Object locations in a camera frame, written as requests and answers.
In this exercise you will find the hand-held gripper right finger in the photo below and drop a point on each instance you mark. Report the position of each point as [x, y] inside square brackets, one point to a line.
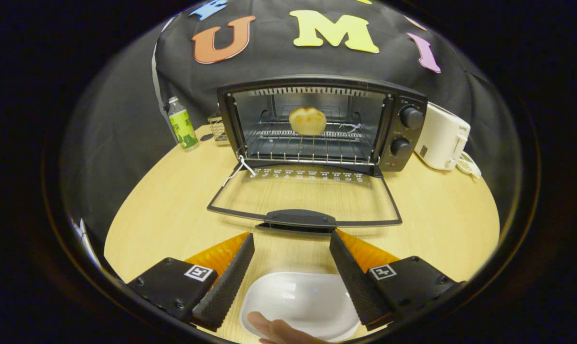
[355, 282]

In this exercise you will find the white divided snack tray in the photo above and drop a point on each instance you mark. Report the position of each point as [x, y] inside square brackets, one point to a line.
[469, 166]

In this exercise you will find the white pop-up toaster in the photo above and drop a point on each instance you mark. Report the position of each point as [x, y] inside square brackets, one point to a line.
[439, 138]

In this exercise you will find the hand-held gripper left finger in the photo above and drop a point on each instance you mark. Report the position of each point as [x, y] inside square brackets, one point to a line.
[231, 279]

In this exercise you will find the black backdrop cloth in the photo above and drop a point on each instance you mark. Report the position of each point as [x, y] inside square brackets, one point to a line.
[125, 119]

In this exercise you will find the white square plate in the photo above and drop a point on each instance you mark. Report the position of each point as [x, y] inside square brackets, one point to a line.
[298, 298]

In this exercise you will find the round golden bread bun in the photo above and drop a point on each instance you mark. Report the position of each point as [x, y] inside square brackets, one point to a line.
[308, 120]

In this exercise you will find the green label plastic bottle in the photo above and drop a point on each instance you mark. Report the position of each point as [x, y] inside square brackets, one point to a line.
[182, 126]

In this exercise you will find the black toaster oven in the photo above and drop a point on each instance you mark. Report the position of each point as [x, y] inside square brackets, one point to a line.
[408, 138]

